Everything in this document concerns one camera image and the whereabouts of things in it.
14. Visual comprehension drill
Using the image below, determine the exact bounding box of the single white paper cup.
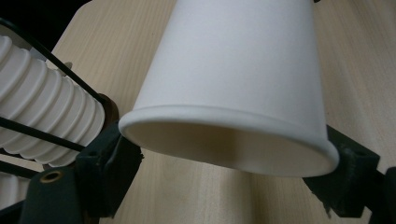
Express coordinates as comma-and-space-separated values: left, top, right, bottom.
118, 0, 340, 178

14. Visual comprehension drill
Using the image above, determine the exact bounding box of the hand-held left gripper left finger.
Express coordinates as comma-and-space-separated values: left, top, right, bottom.
74, 122, 145, 218

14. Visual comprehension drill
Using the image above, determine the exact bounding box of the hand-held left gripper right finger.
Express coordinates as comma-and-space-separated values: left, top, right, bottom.
302, 124, 382, 218

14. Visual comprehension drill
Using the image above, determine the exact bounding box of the stack of white paper cups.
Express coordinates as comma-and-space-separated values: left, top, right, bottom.
0, 35, 106, 168

